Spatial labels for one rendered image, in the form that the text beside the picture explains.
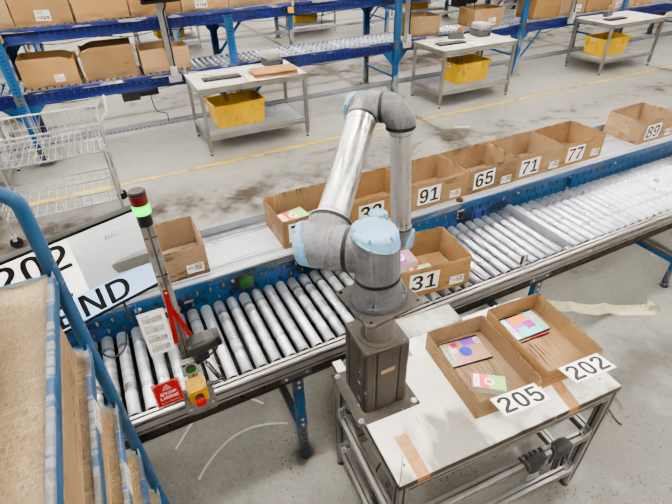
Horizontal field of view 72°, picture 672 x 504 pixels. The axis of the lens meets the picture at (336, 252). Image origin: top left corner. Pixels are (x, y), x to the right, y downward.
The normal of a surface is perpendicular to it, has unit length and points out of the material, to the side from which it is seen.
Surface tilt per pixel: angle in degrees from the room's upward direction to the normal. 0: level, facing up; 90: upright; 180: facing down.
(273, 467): 0
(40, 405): 0
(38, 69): 90
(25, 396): 0
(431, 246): 89
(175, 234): 90
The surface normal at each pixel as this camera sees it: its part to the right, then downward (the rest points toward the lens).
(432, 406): -0.02, -0.81
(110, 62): 0.40, 0.52
